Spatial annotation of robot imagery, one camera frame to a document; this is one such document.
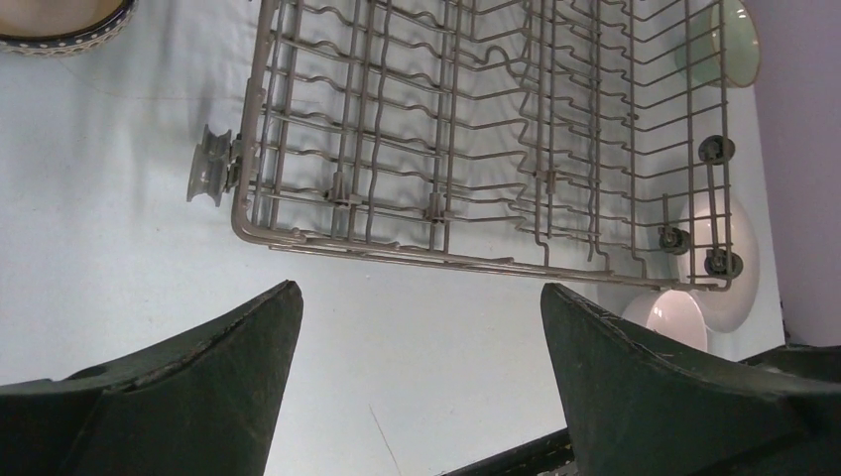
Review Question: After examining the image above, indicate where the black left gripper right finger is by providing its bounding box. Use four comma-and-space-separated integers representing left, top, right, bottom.
541, 284, 840, 475

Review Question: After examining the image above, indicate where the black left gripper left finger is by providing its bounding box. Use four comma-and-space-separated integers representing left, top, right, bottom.
1, 281, 303, 475

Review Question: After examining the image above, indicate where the small white bowl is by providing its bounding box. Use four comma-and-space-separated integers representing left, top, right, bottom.
621, 290, 708, 352

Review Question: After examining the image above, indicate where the large white plate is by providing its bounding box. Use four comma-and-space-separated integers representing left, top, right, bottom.
670, 189, 761, 333

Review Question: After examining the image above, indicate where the green ceramic bowl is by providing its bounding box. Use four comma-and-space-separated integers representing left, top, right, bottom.
673, 0, 762, 88

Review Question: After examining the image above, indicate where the brown dotted bowl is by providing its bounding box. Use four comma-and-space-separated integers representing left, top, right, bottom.
1, 0, 140, 58

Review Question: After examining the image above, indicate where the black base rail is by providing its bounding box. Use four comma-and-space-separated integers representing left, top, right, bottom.
445, 428, 579, 476

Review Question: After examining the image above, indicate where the grey wire dish rack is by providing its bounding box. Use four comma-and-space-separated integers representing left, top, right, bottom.
186, 1, 736, 290

